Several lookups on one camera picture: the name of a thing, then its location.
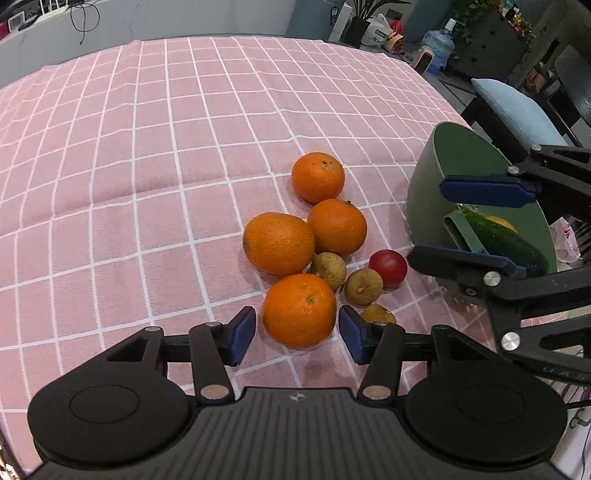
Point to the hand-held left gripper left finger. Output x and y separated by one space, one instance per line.
242 334

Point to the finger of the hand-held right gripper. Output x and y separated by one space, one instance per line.
485 191
461 259

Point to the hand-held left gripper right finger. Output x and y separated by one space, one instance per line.
352 334

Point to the brown longan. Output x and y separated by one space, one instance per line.
328 270
363 287
378 316

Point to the green bowl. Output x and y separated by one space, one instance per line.
443 152

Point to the orange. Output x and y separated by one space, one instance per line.
337 226
299 310
278 243
318 177

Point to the small red tomato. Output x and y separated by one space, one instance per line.
388 268

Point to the yellow lemon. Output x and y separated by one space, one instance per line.
501 222

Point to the dark green cucumber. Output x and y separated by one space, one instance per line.
503 242

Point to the black chair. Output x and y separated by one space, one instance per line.
482 117

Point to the white bag with red print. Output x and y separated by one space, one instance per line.
565 240

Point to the dark green cabinet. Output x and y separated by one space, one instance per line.
489 50

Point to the small pink appliance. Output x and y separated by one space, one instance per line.
425 61

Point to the blue water bottle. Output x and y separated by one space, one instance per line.
438 46

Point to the red and orange bag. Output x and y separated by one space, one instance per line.
395 39

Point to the trailing ivy plant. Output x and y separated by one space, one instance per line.
471 14

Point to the white plastic bag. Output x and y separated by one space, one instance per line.
376 32

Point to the potted plant in black pot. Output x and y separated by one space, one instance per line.
356 30

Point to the pink checked tablecloth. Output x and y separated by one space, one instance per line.
138 138

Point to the grey trash can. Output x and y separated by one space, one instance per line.
309 18

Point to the white low cabinet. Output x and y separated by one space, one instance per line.
161 23

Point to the small white device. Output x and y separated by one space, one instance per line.
17 21

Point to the pink box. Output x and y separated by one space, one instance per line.
3 30

